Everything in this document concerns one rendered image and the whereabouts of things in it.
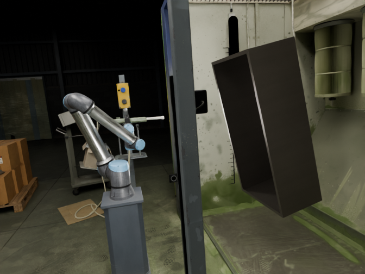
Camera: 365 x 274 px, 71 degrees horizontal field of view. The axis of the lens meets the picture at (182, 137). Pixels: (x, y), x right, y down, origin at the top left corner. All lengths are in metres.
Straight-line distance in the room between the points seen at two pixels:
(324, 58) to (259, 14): 0.81
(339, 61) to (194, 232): 2.51
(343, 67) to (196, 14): 1.54
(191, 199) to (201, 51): 2.18
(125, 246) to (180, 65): 1.65
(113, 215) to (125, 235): 0.19
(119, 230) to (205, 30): 2.05
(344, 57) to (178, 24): 2.46
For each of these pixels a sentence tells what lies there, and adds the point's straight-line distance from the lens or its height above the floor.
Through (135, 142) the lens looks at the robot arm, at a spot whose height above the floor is 1.04.
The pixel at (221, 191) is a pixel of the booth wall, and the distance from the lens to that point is 3.01.
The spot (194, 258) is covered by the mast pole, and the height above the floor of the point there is 0.89.
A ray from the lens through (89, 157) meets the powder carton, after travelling 4.16.
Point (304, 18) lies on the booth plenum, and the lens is 3.19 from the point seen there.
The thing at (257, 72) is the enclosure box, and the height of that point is 1.49.
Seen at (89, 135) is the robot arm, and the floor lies 1.14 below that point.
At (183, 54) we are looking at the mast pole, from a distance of 0.72.
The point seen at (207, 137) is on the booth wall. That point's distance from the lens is 2.80.
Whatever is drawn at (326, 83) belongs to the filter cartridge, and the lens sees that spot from 3.02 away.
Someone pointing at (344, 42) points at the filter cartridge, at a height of 1.77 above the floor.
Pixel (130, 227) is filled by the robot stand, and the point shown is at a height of 0.44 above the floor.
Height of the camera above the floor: 1.38
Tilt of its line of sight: 9 degrees down
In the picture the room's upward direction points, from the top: 4 degrees counter-clockwise
